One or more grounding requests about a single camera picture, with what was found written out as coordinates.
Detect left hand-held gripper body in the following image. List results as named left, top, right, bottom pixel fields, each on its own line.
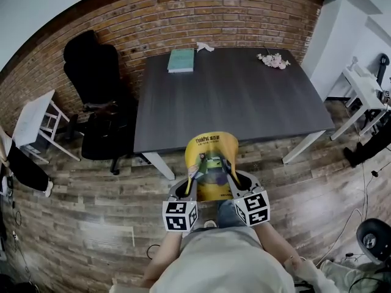
left=162, top=195, right=199, bottom=232

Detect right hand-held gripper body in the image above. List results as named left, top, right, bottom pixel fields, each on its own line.
left=234, top=190, right=271, bottom=227

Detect yellow printed mouse pad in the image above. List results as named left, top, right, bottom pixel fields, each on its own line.
left=185, top=131, right=239, bottom=201

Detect person's left forearm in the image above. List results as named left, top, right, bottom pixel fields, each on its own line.
left=140, top=230, right=184, bottom=288

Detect person's right forearm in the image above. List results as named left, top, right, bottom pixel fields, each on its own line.
left=255, top=223, right=303, bottom=270

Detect person's jeans leg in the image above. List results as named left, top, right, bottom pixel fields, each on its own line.
left=216, top=199, right=245, bottom=229

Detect person's white shirt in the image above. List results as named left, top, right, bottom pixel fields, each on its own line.
left=109, top=226, right=337, bottom=293

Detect dark grey table white legs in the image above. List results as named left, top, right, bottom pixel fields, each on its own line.
left=133, top=47, right=336, bottom=180

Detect black round stool base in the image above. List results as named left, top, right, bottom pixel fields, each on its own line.
left=356, top=218, right=391, bottom=264

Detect pink flower sprig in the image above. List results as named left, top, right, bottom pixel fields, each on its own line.
left=256, top=49, right=291, bottom=70

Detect teal book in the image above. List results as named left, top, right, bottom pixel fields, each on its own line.
left=167, top=48, right=196, bottom=74

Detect crumpled white tissue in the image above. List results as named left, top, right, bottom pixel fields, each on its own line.
left=195, top=42, right=215, bottom=54

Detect black office chair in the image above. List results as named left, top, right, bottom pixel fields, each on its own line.
left=63, top=30, right=138, bottom=176

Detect white desk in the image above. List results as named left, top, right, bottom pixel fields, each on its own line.
left=329, top=65, right=390, bottom=142

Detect small white side table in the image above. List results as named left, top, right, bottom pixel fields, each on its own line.
left=13, top=89, right=82, bottom=164

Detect white floor cable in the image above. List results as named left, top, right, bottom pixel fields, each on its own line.
left=314, top=208, right=367, bottom=265

